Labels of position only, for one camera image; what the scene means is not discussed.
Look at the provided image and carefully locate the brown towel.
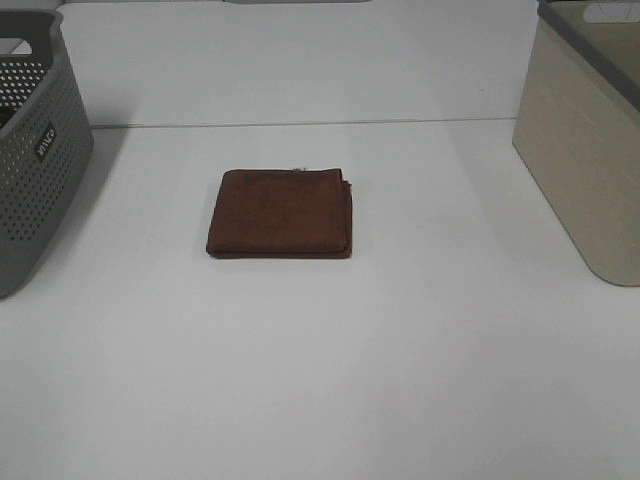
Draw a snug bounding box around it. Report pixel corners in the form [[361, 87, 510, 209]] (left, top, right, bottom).
[[206, 168, 353, 259]]

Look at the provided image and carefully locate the beige storage bin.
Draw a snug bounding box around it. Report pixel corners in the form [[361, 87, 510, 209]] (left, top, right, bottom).
[[513, 1, 639, 287]]

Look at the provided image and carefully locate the grey perforated plastic basket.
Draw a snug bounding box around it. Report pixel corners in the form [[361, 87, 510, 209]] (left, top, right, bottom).
[[1, 9, 94, 297]]

